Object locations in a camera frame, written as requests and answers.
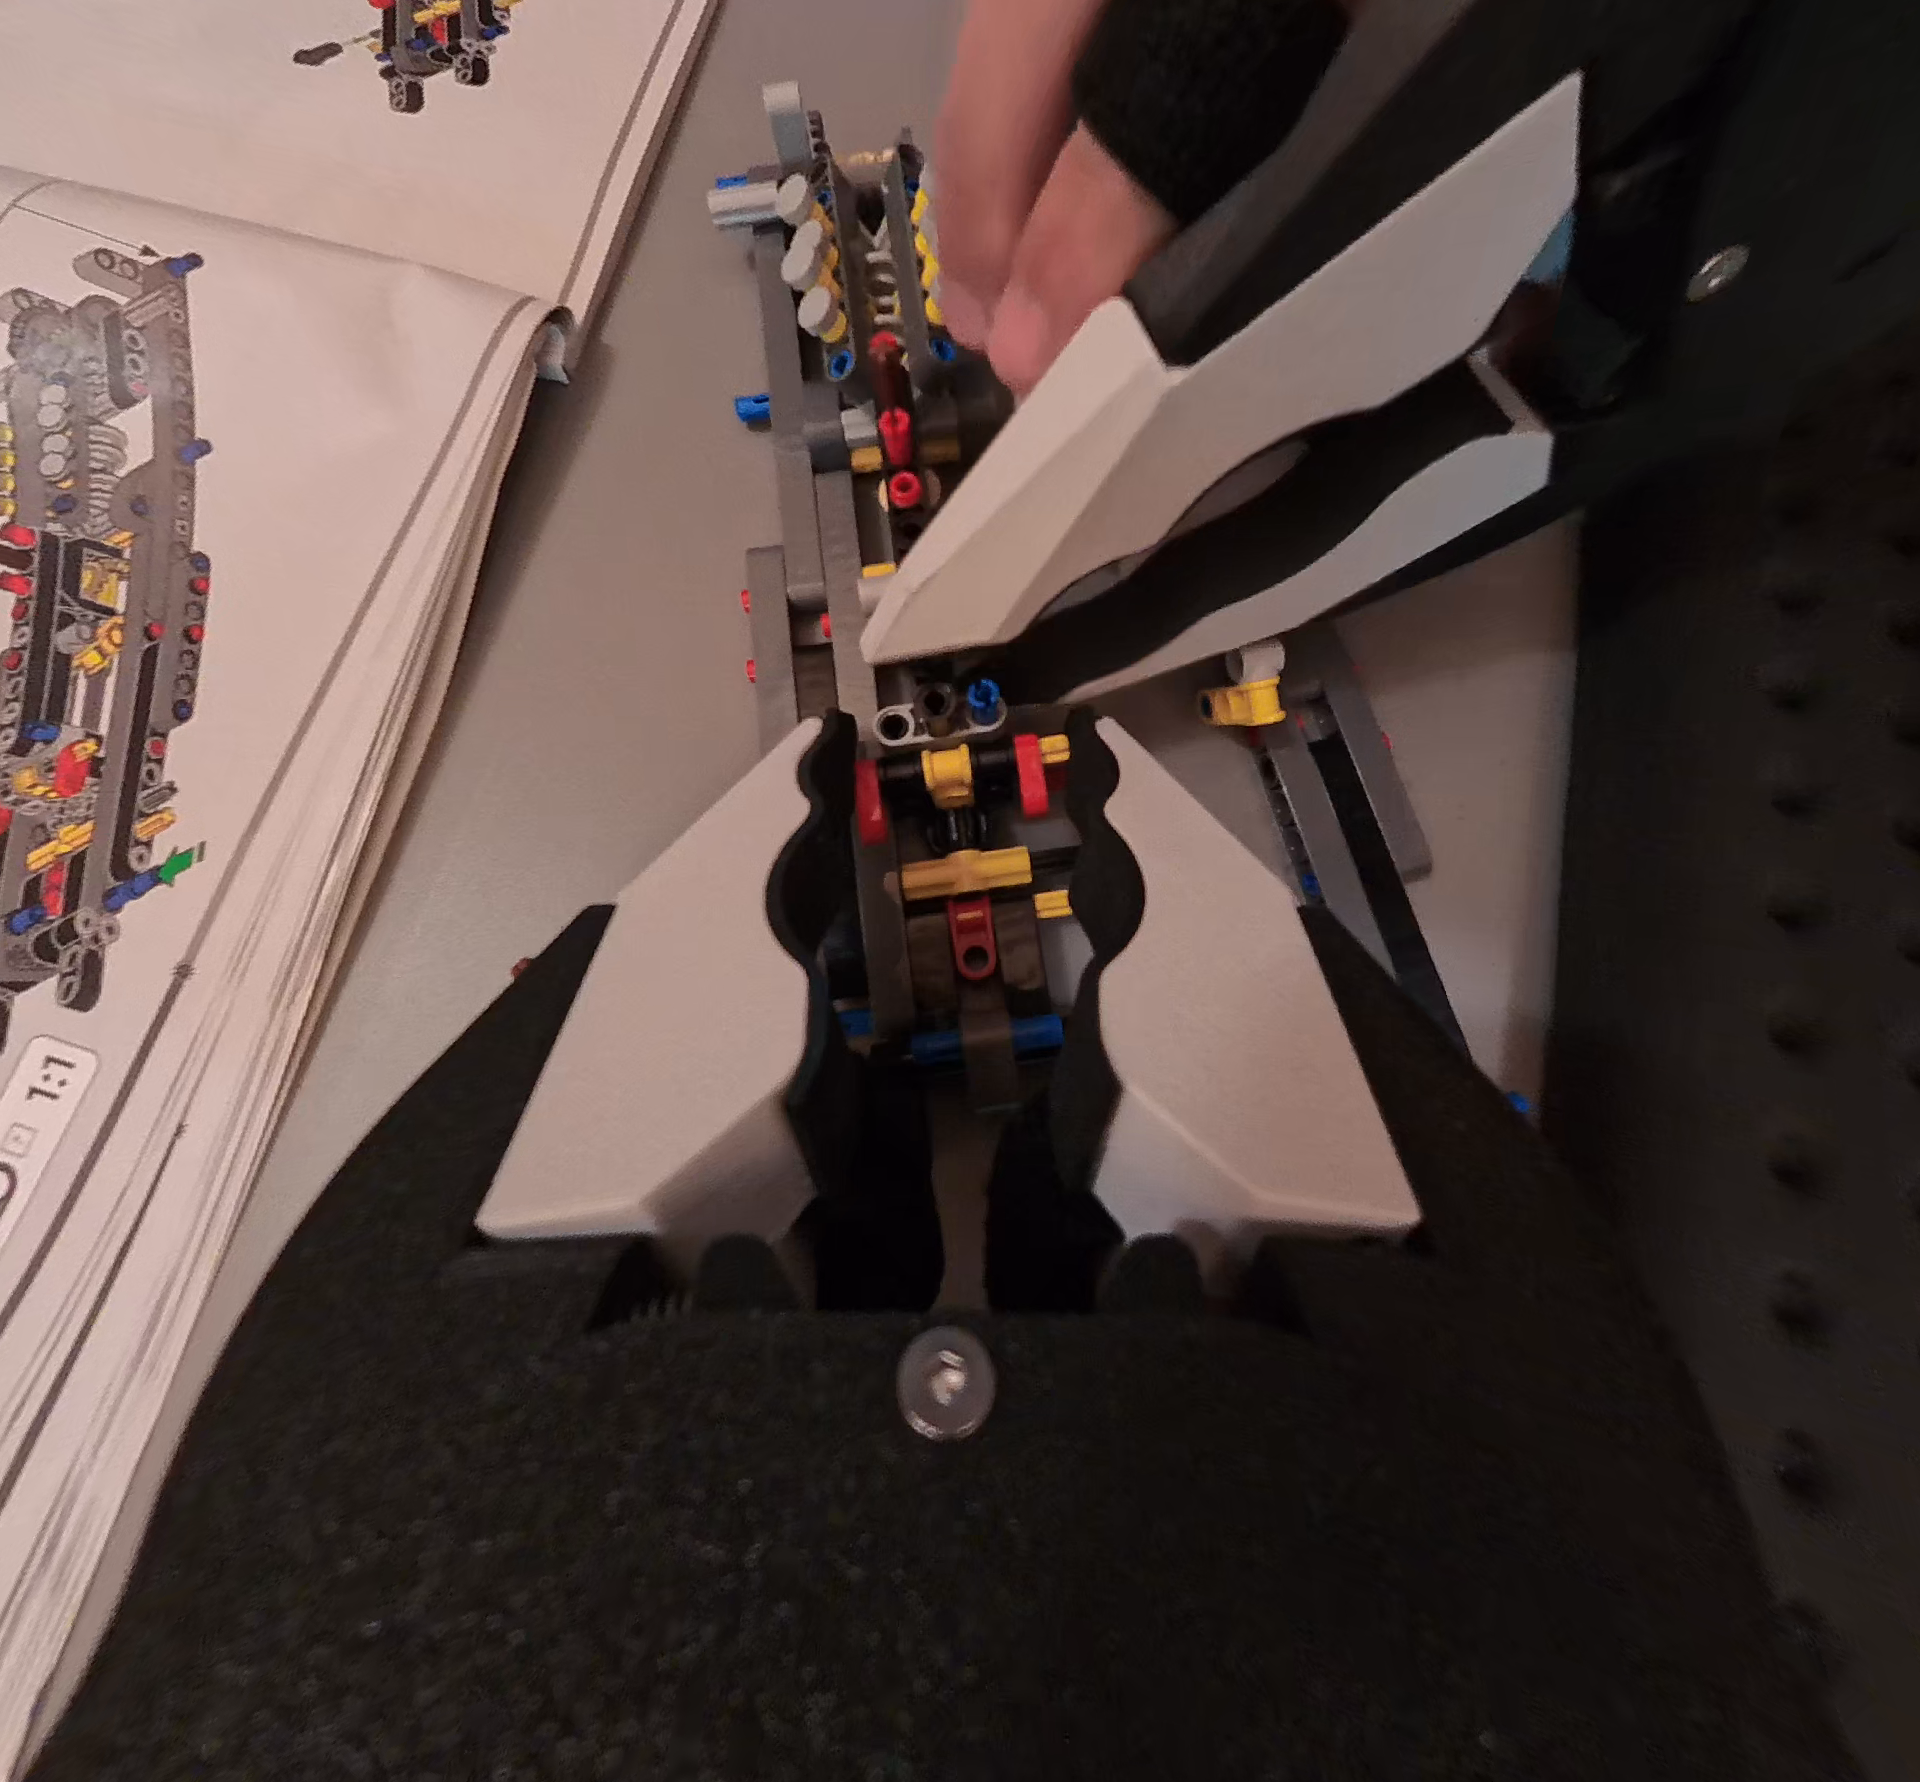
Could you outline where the grey lego side beam assembly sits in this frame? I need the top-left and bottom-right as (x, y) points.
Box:
(1198, 642), (1533, 1116)

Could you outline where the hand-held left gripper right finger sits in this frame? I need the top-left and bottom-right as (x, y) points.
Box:
(1049, 709), (1423, 1249)

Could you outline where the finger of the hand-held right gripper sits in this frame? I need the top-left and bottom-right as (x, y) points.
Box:
(1042, 357), (1565, 705)
(858, 69), (1590, 664)

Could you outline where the black perforated panel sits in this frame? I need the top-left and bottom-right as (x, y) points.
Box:
(1544, 311), (1920, 1782)

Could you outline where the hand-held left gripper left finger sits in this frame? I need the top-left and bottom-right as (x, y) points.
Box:
(474, 709), (865, 1267)

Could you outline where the person's right hand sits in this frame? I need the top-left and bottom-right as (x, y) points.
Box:
(933, 0), (1187, 400)

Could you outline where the lego instruction booklet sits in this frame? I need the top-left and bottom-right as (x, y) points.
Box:
(0, 0), (775, 1708)

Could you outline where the multicoloured lego chassis assembly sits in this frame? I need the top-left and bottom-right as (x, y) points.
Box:
(704, 78), (1150, 1116)

